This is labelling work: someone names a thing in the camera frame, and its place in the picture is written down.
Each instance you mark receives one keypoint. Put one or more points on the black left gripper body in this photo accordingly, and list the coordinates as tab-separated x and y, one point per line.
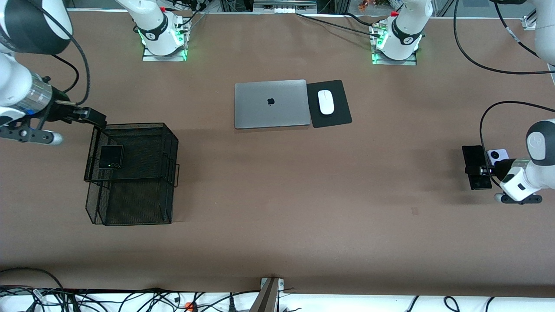
501	168

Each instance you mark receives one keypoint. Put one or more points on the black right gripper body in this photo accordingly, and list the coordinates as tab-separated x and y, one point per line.
59	109

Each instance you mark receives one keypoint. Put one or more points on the lilac white flip phone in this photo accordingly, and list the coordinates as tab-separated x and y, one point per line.
497	154

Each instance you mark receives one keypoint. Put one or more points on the black slab smartphone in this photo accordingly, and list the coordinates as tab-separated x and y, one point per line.
475	154

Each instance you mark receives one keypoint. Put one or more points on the black square flip phone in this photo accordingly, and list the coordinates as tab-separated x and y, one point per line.
110	157

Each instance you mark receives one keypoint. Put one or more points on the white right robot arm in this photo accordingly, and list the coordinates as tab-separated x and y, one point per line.
151	21

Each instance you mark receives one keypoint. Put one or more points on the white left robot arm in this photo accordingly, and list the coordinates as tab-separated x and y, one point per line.
405	26

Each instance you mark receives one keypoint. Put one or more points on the black mouse pad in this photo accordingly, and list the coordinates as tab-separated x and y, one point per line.
340	102

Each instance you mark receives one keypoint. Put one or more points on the white computer mouse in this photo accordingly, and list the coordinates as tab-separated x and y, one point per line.
326	102

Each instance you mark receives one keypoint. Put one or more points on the grey closed laptop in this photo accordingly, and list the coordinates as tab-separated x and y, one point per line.
271	104

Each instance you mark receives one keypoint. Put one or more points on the small orange objects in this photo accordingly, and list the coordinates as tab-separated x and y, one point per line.
364	3

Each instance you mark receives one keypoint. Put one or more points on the grey white power strip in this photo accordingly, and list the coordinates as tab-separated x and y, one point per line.
284	8

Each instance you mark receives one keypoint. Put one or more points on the aluminium frame profile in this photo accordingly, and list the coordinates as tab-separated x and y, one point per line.
529	22

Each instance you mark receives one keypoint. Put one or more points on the grey metal camera bracket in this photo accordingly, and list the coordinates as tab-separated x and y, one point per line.
266	299

